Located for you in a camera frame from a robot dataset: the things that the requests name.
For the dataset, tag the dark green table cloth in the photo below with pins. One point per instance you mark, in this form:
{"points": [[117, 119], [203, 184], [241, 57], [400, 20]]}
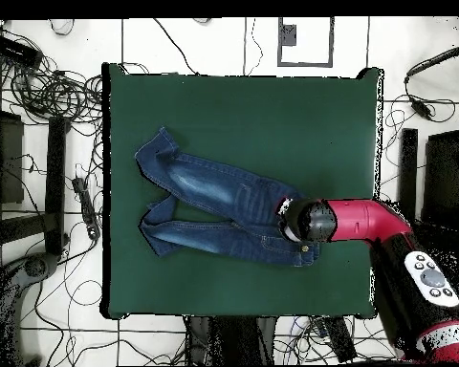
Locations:
{"points": [[214, 103]]}

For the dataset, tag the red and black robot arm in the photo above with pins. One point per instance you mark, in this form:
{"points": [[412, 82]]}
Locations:
{"points": [[367, 220]]}

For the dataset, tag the grey floor outlet plate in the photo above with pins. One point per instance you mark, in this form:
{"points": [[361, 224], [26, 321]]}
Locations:
{"points": [[288, 35]]}

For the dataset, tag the black flat bar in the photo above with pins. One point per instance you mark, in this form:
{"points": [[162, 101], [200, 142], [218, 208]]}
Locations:
{"points": [[340, 338]]}

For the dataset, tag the black adapter box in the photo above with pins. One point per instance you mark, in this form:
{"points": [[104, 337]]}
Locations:
{"points": [[17, 51]]}

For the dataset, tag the black stand bar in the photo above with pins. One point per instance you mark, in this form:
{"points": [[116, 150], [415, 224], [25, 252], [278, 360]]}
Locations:
{"points": [[56, 172], [408, 172]]}

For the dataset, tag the grey stand foot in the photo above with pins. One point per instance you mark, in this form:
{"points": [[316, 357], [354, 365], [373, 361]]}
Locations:
{"points": [[36, 267]]}

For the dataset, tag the black power strip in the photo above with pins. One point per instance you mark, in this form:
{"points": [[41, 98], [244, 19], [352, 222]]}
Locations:
{"points": [[87, 210]]}

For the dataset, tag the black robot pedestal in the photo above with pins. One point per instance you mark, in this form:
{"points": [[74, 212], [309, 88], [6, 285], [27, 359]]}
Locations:
{"points": [[233, 340]]}

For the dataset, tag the grey floor hatch frame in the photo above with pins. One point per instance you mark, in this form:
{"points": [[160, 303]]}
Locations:
{"points": [[306, 64]]}

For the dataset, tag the blue denim jeans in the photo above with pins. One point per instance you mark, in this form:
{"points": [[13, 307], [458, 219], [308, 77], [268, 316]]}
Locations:
{"points": [[214, 187]]}

